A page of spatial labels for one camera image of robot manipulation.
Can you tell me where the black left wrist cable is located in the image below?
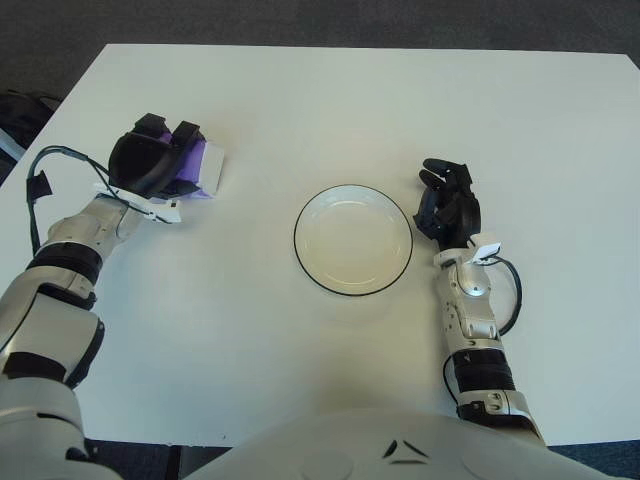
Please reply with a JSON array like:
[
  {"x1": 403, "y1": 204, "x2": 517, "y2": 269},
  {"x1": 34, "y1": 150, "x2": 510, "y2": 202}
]
[{"x1": 25, "y1": 144, "x2": 121, "y2": 251}]

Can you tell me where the white plate with black rim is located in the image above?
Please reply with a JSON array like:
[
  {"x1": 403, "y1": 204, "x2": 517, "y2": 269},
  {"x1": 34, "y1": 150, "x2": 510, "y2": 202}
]
[{"x1": 293, "y1": 184, "x2": 415, "y2": 299}]

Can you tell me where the black bag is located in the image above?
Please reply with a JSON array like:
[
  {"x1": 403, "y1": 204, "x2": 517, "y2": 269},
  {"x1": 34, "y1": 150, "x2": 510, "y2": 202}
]
[{"x1": 0, "y1": 89, "x2": 64, "y2": 161}]

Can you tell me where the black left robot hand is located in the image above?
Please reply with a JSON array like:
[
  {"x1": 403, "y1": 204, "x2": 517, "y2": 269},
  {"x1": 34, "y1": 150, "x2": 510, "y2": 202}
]
[{"x1": 107, "y1": 113, "x2": 207, "y2": 201}]

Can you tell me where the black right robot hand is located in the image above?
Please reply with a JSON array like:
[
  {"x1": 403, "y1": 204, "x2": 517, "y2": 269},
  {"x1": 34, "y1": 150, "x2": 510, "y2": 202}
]
[{"x1": 412, "y1": 158, "x2": 483, "y2": 249}]

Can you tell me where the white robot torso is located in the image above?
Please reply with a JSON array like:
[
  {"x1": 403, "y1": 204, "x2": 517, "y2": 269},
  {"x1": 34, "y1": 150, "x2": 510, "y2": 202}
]
[{"x1": 184, "y1": 408, "x2": 640, "y2": 480}]

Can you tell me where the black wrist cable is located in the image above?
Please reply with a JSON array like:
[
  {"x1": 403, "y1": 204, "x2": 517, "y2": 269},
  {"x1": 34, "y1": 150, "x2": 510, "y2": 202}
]
[
  {"x1": 492, "y1": 254, "x2": 524, "y2": 336},
  {"x1": 25, "y1": 144, "x2": 121, "y2": 251}
]

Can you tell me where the purple tissue paper pack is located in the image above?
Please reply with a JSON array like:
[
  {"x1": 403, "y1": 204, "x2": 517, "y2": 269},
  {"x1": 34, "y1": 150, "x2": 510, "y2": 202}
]
[{"x1": 159, "y1": 130, "x2": 226, "y2": 201}]

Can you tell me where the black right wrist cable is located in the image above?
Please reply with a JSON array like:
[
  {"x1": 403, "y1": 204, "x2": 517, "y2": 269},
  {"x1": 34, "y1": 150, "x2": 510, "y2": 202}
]
[{"x1": 492, "y1": 254, "x2": 524, "y2": 336}]

